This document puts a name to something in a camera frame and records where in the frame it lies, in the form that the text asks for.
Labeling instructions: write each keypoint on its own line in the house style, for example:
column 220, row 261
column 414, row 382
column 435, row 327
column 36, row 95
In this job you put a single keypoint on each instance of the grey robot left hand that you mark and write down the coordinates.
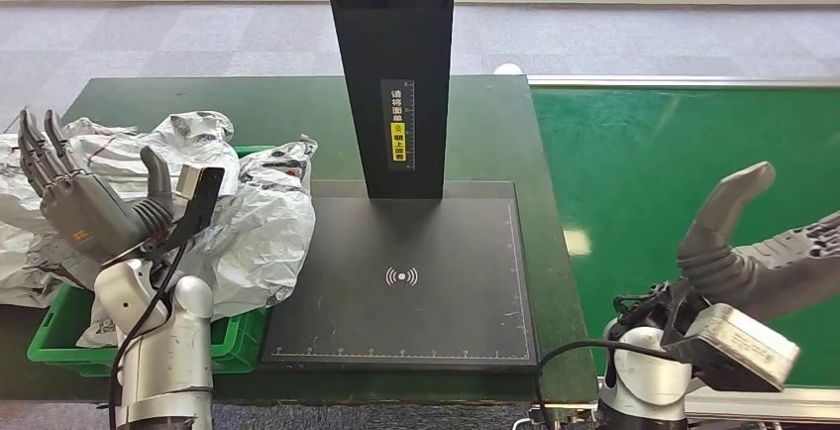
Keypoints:
column 88, row 214

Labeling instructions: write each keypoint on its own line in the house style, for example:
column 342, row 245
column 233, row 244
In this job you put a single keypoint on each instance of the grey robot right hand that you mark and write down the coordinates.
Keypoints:
column 755, row 263

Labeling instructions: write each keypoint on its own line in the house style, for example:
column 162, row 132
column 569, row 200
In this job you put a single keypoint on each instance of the white parcel red line print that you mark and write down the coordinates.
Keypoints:
column 184, row 145

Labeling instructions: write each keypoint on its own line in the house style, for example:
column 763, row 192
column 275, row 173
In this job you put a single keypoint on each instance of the grey parcel bag black print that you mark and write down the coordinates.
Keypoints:
column 20, row 217

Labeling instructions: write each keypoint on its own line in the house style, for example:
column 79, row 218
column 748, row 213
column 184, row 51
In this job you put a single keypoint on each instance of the green conveyor belt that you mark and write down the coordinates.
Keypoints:
column 623, row 151

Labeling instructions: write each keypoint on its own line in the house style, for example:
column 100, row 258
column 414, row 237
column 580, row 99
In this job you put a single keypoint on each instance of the black inbound scanner machine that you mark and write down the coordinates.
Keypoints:
column 394, row 40

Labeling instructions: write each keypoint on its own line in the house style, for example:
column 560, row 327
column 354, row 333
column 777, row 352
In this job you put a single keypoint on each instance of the green plastic crate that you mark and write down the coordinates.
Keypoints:
column 59, row 335

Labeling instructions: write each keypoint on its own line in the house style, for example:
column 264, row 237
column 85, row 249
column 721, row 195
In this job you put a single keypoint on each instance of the dark green table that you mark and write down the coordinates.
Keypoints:
column 262, row 105

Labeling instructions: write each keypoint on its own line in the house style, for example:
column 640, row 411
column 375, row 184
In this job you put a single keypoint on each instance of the white round roller end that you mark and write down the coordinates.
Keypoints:
column 508, row 70

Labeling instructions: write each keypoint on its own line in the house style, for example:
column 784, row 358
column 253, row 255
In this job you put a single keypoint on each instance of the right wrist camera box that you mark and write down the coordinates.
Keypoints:
column 735, row 348

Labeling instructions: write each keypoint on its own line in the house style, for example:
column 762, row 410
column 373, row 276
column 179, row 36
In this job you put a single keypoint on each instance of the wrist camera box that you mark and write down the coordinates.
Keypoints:
column 197, row 200
column 735, row 348

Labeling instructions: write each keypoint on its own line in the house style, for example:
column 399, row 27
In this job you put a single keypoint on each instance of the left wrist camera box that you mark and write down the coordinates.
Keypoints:
column 197, row 200

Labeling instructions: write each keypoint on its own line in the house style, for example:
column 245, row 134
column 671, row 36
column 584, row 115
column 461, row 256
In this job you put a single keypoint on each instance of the silver conveyor frame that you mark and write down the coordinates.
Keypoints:
column 722, row 407

